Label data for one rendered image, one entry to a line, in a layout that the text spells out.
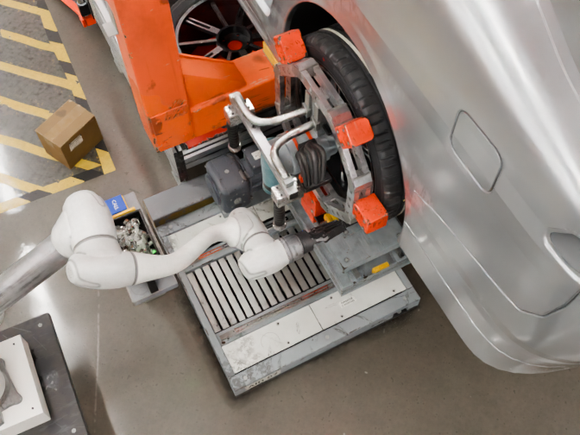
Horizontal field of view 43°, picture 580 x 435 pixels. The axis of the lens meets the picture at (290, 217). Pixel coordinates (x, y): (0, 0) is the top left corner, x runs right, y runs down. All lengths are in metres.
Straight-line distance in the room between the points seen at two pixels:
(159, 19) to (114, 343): 1.36
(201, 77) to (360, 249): 0.92
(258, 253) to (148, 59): 0.72
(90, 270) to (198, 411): 0.99
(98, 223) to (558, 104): 1.31
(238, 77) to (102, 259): 0.97
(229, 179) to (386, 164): 0.88
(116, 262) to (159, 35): 0.73
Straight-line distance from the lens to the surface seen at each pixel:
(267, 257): 2.39
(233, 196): 2.89
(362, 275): 2.94
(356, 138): 2.08
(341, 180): 2.61
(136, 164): 3.47
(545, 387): 3.10
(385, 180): 2.20
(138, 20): 2.33
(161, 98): 2.61
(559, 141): 1.52
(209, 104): 2.75
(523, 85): 1.55
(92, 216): 2.22
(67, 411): 2.72
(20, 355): 2.74
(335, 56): 2.21
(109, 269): 2.15
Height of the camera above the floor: 2.82
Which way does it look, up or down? 60 degrees down
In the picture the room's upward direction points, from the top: 1 degrees counter-clockwise
